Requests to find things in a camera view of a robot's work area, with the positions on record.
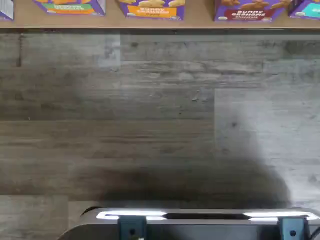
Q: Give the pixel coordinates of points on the wooden shelf board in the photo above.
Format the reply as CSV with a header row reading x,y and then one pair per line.
x,y
160,24

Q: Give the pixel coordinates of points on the purple box orange patch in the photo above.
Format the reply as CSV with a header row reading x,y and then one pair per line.
x,y
152,10

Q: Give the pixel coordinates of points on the purple box brown patch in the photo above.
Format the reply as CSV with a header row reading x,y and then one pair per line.
x,y
250,11

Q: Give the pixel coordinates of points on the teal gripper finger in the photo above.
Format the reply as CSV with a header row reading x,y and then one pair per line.
x,y
292,228
131,228

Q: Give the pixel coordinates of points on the purple box green patch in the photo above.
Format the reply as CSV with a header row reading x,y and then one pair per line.
x,y
72,6

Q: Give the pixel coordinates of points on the purple box teal patch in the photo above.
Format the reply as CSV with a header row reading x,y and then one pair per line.
x,y
306,7

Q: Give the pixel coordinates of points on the purple white snack box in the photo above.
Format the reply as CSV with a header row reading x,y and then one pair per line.
x,y
6,8

